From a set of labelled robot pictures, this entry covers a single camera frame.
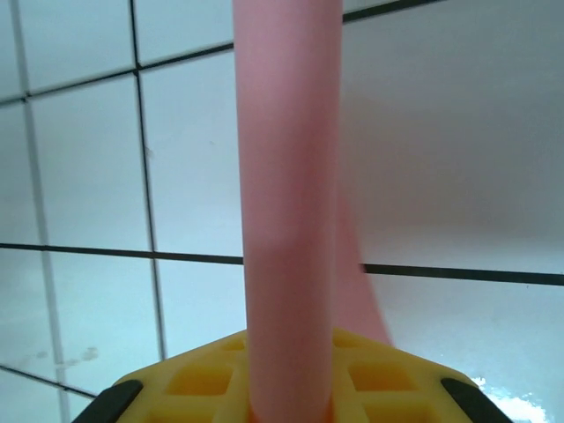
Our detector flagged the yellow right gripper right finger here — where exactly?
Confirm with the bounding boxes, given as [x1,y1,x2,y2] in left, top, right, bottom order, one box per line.
[329,328,504,423]

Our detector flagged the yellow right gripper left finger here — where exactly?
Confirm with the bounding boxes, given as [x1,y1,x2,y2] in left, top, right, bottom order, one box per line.
[81,330,253,423]

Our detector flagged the pink square paper sheet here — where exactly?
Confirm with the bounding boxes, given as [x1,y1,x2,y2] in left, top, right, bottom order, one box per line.
[232,0,397,423]

